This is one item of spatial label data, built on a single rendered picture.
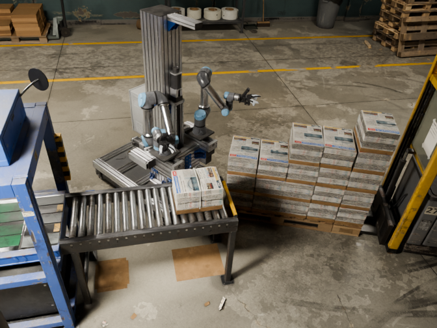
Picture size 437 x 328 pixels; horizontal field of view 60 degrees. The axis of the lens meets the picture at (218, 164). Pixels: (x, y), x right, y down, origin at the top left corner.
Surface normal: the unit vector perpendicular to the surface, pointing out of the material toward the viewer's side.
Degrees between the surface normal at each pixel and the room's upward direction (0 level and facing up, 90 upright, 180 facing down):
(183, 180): 1
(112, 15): 90
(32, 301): 90
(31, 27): 89
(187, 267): 0
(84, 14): 90
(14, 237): 0
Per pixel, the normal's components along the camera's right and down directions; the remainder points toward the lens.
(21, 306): 0.22, 0.61
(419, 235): -0.15, 0.60
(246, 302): 0.05, -0.79
